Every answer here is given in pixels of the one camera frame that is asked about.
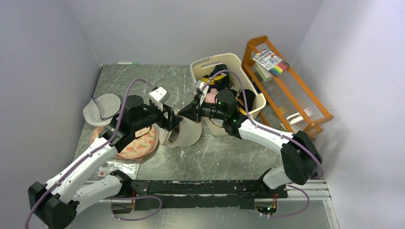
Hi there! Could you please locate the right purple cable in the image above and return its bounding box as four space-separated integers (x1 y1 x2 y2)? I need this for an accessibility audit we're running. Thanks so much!
202 69 324 181

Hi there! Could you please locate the black yellow garment in basket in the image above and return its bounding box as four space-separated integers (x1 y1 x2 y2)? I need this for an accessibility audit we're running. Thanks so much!
201 64 233 92

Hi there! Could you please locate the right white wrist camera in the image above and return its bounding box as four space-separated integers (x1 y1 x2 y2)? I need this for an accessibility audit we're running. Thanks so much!
194 80 209 103

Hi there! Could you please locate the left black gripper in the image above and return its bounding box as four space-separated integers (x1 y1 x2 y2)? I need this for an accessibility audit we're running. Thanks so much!
132 100 183 131

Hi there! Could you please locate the floral pink laundry bag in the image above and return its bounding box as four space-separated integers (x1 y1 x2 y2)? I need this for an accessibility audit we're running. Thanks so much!
90 126 160 160

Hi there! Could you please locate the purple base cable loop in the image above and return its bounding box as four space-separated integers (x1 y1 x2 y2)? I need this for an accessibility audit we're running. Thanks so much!
110 194 163 221

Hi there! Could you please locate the cream plastic laundry basket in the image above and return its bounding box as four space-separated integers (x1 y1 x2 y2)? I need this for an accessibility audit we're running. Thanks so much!
190 53 266 136

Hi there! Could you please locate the green white marker pen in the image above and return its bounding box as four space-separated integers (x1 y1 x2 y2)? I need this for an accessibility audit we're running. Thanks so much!
117 62 138 65

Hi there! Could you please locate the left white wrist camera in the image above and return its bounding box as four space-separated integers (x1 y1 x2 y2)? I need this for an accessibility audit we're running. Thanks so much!
149 87 170 112

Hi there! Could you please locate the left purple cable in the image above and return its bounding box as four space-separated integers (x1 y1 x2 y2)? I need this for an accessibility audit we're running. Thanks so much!
24 78 156 229

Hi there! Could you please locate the white mesh laundry bag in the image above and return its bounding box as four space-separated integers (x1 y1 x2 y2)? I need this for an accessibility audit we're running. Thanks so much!
158 116 202 148

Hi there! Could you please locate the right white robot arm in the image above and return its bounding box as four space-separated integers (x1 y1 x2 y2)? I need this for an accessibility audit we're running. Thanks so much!
178 90 321 198

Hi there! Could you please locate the coloured marker pen pack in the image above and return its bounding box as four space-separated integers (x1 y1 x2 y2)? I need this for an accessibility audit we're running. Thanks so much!
251 49 290 77

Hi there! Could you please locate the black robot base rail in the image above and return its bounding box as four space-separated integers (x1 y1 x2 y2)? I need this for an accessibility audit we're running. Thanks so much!
120 179 288 211

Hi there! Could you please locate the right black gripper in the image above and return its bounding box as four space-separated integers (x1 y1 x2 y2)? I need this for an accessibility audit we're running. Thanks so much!
179 94 227 124

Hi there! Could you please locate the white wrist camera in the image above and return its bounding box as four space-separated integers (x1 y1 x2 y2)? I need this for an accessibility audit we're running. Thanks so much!
194 80 209 103
149 87 170 112

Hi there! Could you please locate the orange wooden rack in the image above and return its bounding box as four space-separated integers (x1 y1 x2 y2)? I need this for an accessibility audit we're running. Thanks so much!
242 35 333 141

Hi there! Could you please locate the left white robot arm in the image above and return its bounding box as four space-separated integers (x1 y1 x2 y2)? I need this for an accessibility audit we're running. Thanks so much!
24 95 183 229

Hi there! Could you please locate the pink bra in basket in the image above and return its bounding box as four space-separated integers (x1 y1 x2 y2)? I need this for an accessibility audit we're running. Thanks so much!
204 88 219 104

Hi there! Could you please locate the black bra in basket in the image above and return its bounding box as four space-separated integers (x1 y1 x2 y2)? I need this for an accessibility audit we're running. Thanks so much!
237 89 256 114

